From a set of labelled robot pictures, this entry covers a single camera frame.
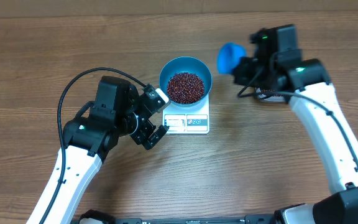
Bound blue plastic measuring scoop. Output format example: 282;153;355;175
216;42;247;74

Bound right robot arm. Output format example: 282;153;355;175
229;56;358;224

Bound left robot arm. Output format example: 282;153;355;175
28;76;170;223

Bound red beans in bowl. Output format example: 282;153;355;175
167;72;205;105

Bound blue metal bowl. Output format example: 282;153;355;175
159;57;213;105

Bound white digital kitchen scale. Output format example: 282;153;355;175
162;95;210;134

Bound clear plastic container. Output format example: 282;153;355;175
254;88;285;103

